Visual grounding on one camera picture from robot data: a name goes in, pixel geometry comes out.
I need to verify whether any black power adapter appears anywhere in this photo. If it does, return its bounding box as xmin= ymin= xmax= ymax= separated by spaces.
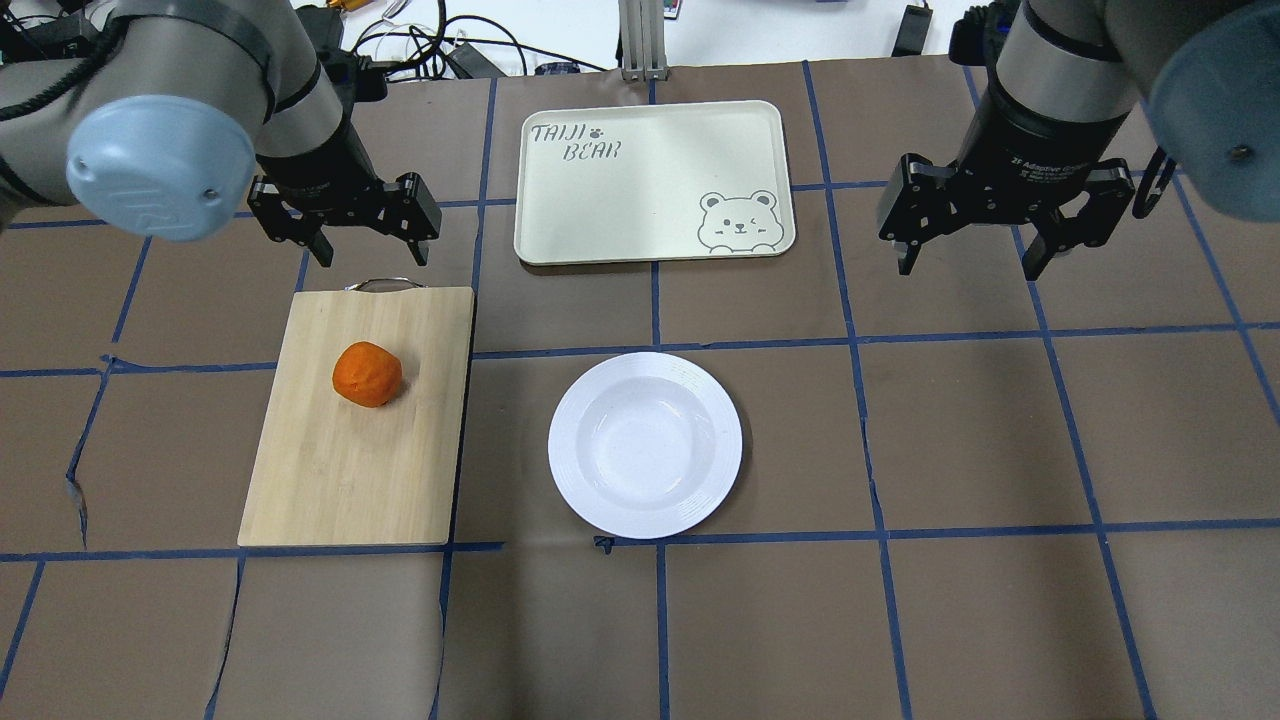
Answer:
xmin=890 ymin=1 xmax=933 ymax=58

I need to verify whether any orange fruit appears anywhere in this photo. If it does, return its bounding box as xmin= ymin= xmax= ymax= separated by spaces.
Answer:
xmin=332 ymin=341 xmax=404 ymax=407

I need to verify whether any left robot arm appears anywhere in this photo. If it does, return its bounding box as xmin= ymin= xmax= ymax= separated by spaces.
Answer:
xmin=1 ymin=1 xmax=442 ymax=266

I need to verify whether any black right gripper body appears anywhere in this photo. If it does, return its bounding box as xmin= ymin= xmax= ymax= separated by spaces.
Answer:
xmin=878 ymin=120 xmax=1137 ymax=246

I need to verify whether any white round plate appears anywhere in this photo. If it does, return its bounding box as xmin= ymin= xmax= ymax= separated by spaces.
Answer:
xmin=547 ymin=352 xmax=745 ymax=541

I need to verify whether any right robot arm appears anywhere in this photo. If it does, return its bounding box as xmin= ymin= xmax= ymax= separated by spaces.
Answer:
xmin=877 ymin=1 xmax=1279 ymax=281

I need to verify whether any cream bear tray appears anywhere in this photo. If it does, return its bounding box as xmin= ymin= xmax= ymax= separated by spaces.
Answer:
xmin=513 ymin=100 xmax=796 ymax=266

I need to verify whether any bamboo cutting board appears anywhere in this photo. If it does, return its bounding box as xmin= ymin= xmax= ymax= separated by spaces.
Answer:
xmin=238 ymin=287 xmax=476 ymax=547

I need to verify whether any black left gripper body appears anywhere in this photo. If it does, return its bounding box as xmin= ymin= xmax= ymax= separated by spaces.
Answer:
xmin=247 ymin=152 xmax=442 ymax=241

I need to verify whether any aluminium frame post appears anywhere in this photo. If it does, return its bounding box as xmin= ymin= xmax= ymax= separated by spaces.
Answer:
xmin=618 ymin=0 xmax=669 ymax=82

